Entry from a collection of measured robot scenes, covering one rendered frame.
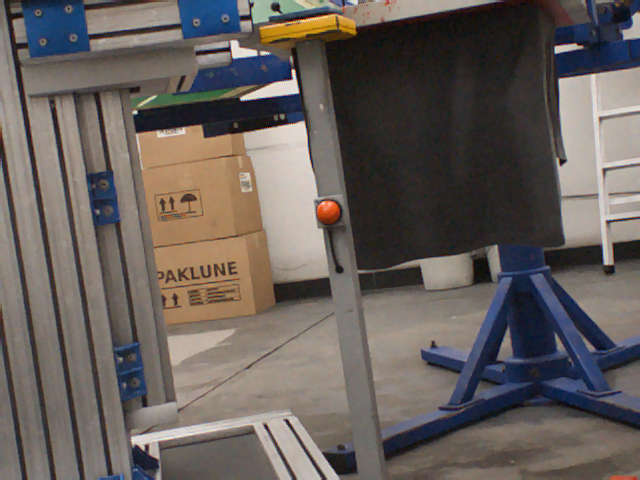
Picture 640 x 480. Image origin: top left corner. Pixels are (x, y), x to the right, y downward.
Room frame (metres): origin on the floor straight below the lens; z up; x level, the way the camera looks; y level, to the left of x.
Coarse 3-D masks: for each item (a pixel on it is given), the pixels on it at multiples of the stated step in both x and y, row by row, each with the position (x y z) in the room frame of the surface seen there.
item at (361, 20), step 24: (384, 0) 2.24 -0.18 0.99; (408, 0) 2.23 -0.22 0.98; (432, 0) 2.22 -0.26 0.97; (456, 0) 2.21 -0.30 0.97; (480, 0) 2.20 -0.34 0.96; (504, 0) 2.19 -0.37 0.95; (576, 0) 2.38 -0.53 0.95; (264, 24) 2.30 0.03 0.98; (360, 24) 2.26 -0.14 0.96; (576, 24) 2.92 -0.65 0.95; (264, 48) 2.39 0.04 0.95
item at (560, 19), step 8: (520, 0) 2.23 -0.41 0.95; (528, 0) 2.25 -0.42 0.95; (536, 0) 2.27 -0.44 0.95; (544, 0) 2.29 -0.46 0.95; (552, 0) 2.31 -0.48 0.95; (480, 8) 2.26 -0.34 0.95; (488, 8) 2.28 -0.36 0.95; (496, 8) 2.30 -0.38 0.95; (544, 8) 2.44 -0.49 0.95; (552, 8) 2.46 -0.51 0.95; (560, 8) 2.49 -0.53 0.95; (432, 16) 2.28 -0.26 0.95; (440, 16) 2.29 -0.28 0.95; (448, 16) 2.31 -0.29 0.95; (552, 16) 2.63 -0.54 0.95; (560, 16) 2.66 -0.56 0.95; (568, 16) 2.69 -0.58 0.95; (560, 24) 2.86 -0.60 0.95; (568, 24) 2.89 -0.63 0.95
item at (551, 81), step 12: (540, 12) 2.32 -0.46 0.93; (552, 24) 2.61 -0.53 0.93; (552, 36) 2.60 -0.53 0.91; (552, 48) 2.62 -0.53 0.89; (552, 60) 2.55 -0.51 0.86; (552, 72) 2.55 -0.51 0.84; (552, 84) 2.55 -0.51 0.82; (552, 96) 2.54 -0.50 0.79; (552, 108) 2.53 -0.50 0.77; (552, 120) 2.52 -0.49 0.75; (552, 132) 2.39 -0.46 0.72; (552, 144) 2.38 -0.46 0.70; (564, 156) 2.56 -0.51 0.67
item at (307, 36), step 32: (288, 32) 2.04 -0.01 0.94; (320, 32) 2.03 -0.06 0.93; (352, 32) 2.12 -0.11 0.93; (320, 64) 2.08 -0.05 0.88; (320, 96) 2.08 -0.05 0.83; (320, 128) 2.08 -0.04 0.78; (320, 160) 2.08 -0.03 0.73; (320, 192) 2.09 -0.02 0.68; (320, 224) 2.08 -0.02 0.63; (352, 256) 2.09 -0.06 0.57; (352, 288) 2.08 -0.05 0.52; (352, 320) 2.08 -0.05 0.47; (352, 352) 2.08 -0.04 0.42; (352, 384) 2.08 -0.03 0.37; (352, 416) 2.09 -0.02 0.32
